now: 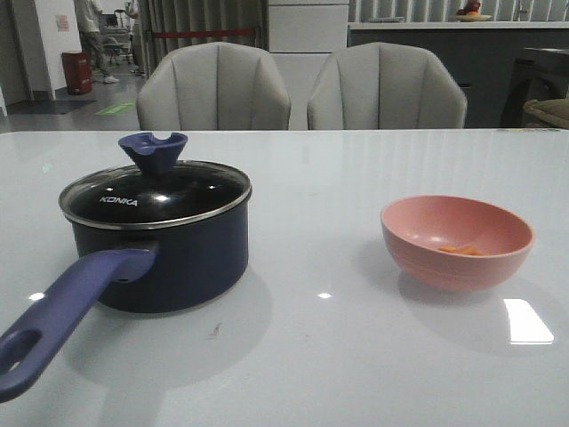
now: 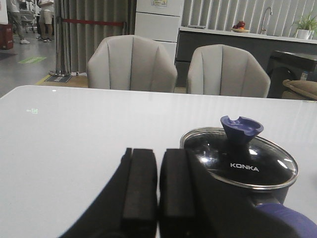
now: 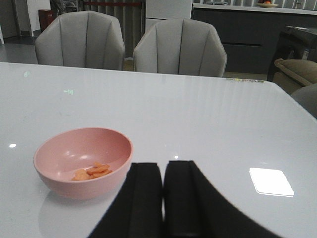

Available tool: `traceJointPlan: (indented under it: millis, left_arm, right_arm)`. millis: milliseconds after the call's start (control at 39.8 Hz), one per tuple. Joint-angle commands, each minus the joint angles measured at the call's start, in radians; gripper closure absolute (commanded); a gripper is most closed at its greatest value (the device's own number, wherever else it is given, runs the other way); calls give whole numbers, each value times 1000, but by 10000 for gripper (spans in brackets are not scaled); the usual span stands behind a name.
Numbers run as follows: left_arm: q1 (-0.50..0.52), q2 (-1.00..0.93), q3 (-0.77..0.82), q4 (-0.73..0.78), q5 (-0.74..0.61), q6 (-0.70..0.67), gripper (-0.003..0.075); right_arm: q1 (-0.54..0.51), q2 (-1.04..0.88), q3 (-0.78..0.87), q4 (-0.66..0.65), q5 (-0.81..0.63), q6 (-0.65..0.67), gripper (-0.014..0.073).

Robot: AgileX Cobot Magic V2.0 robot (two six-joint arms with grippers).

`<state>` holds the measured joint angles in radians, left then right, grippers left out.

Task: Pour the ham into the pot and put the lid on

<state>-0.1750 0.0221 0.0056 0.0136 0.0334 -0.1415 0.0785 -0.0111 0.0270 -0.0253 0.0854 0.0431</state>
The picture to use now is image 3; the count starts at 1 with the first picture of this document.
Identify grey chair at right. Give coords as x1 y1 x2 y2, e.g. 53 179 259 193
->
291 83 317 118

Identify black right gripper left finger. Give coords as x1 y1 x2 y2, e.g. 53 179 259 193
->
89 163 163 238

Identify white cabinet block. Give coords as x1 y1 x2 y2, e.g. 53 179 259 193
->
145 0 193 31

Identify red trash bin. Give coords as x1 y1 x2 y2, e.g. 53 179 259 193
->
38 9 53 32

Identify dark grey counter cabinet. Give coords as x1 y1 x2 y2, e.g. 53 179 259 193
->
192 3 317 74

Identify pink plastic bowl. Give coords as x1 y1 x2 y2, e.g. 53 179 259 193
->
33 127 133 199

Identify orange ham slices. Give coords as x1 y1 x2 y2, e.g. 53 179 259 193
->
71 162 112 181

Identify right grey upholstered chair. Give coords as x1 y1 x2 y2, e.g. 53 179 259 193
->
133 18 227 77

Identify left grey upholstered chair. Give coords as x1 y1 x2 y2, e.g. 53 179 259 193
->
35 11 125 70

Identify grey upholstered chair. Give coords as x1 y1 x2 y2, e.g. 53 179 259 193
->
133 18 227 77
35 11 125 70

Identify dark side table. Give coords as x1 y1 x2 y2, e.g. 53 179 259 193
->
267 26 317 81

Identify fruit plate on counter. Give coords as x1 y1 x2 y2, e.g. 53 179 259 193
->
257 0 279 8

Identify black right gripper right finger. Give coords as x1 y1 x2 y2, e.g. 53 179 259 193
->
163 161 277 238

